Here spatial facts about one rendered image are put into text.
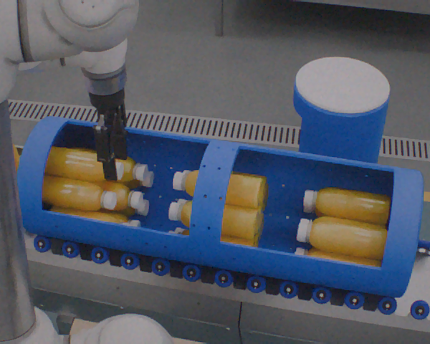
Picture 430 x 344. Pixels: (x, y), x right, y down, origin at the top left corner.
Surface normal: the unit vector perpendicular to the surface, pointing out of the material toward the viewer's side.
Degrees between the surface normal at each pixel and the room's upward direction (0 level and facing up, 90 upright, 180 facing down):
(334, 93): 0
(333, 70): 0
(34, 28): 82
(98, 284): 70
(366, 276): 90
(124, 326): 13
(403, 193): 9
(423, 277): 0
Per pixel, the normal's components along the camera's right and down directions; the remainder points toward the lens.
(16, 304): 0.74, 0.36
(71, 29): -0.18, 0.84
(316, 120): -0.63, 0.52
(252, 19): 0.00, -0.74
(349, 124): 0.05, 0.67
